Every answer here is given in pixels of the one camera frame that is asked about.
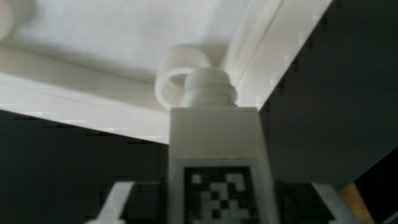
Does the white square tabletop tray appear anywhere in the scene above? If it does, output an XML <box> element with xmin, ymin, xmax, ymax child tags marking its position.
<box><xmin>0</xmin><ymin>0</ymin><xmax>335</xmax><ymax>143</ymax></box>

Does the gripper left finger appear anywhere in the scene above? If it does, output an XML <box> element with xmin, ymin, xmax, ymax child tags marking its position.
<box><xmin>86</xmin><ymin>180</ymin><xmax>162</xmax><ymax>224</ymax></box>

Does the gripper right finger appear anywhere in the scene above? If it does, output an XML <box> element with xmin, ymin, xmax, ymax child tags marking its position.
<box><xmin>274</xmin><ymin>180</ymin><xmax>377</xmax><ymax>224</ymax></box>

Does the white table leg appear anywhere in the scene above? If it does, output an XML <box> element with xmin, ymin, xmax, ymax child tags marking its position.
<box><xmin>168</xmin><ymin>67</ymin><xmax>281</xmax><ymax>224</ymax></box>

